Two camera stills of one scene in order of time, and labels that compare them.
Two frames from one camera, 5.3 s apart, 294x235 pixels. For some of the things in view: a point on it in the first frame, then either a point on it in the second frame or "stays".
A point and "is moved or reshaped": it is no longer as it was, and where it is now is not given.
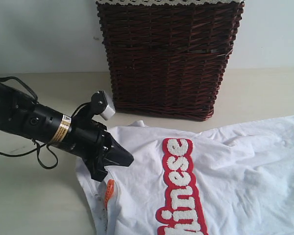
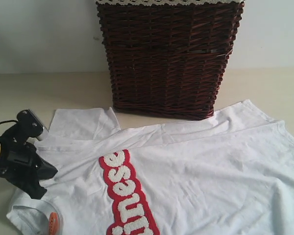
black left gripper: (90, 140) -> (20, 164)
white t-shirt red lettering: (244, 179) is moved or reshaped
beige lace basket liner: (161, 2) stays
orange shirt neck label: (109, 191) -> (53, 223)
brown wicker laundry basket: (169, 59) stays
